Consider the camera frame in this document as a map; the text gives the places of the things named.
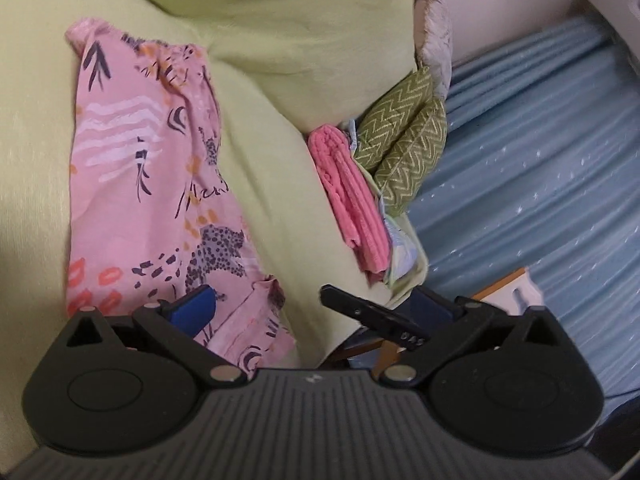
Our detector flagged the pink patterned pajama pants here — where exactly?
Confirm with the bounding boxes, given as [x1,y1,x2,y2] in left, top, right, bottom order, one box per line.
[66,18,294,372]

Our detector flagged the orange white box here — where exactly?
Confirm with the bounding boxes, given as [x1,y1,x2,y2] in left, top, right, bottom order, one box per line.
[473,268,546,316]

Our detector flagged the light floral cloth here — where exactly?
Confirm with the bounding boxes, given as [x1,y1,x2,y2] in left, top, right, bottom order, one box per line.
[344,118,426,291]

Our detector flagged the pink folded towel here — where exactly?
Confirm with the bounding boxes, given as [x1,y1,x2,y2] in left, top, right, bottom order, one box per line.
[307,125,390,283]

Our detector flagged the blue curtain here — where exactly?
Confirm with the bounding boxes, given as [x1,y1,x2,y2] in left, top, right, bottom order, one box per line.
[409,15,640,396]

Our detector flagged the green chevron pillow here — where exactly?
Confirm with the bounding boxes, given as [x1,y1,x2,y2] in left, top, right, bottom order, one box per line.
[355,66,448,217]

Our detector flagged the beige patterned pillow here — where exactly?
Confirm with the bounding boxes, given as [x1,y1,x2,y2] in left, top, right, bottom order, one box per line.
[413,0,454,101]

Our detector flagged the green sofa cover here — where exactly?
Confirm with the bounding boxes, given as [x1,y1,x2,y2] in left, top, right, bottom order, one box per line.
[1,0,413,467]

